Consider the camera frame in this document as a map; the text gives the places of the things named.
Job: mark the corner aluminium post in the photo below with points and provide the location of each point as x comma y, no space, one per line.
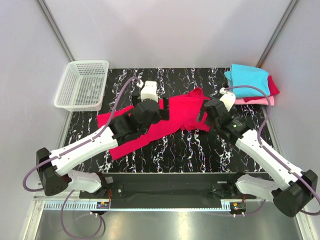
277,31
45,10

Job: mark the aluminium front rail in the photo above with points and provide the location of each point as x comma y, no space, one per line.
83,201

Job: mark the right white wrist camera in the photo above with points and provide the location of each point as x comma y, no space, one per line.
228,98

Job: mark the black marbled table mat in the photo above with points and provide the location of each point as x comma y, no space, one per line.
183,151

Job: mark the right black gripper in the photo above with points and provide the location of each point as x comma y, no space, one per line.
201,114

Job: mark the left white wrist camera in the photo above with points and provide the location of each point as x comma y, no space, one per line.
148,90

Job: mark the folded pink t shirt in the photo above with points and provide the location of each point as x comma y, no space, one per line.
261,101

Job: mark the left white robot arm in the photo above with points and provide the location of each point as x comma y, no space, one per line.
56,170

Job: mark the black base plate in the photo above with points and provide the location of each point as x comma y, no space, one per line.
216,185

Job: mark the crimson t shirt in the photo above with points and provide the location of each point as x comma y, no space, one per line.
272,89
183,115

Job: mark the left corner aluminium post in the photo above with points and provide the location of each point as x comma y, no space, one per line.
45,10

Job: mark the folded cyan t shirt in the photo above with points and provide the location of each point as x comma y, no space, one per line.
242,75

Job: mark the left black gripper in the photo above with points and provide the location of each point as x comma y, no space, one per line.
163,115

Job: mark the right corner aluminium post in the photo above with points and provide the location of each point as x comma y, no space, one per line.
277,31

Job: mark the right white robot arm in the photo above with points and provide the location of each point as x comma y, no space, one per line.
290,188

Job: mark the white plastic basket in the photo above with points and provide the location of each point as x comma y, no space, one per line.
82,86

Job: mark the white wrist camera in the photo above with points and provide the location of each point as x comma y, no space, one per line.
148,90
228,98

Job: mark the folded crimson t shirt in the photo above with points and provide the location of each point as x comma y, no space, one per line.
272,89

